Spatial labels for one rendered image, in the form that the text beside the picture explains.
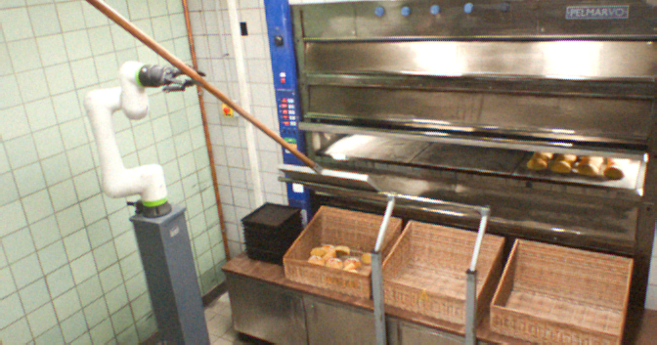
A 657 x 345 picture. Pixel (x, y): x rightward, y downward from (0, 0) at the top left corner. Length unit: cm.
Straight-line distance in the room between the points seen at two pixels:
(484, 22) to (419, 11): 34
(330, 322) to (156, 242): 107
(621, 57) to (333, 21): 146
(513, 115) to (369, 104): 80
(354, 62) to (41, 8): 165
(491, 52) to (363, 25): 71
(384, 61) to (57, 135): 180
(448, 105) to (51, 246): 226
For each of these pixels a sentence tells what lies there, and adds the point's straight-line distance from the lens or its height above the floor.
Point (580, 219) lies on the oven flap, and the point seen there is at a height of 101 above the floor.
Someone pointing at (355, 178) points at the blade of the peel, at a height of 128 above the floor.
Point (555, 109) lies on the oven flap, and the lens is 284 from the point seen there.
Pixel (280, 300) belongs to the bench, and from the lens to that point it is 337.
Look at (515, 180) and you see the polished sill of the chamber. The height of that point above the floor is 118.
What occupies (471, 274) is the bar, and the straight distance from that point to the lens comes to 258.
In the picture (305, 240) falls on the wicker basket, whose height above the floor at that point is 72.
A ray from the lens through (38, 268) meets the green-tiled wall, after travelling 333.
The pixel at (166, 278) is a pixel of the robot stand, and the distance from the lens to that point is 296.
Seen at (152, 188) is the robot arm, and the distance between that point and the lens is 281.
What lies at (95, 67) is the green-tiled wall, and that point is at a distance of 338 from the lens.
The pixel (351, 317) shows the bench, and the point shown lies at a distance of 312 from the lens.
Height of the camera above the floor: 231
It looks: 20 degrees down
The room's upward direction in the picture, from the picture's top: 5 degrees counter-clockwise
